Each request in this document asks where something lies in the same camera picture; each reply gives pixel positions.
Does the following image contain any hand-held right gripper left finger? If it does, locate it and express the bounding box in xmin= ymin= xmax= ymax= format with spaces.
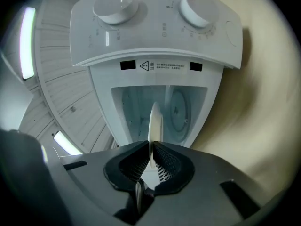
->
xmin=104 ymin=140 xmax=151 ymax=193

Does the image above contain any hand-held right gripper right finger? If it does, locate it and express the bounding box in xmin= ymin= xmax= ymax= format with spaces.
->
xmin=140 ymin=141 xmax=196 ymax=195

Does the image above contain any white microwave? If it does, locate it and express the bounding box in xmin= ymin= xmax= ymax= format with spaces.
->
xmin=69 ymin=0 xmax=243 ymax=150

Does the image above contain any long ceiling light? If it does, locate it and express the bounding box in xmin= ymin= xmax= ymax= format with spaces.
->
xmin=53 ymin=130 xmax=83 ymax=156
xmin=19 ymin=7 xmax=36 ymax=80

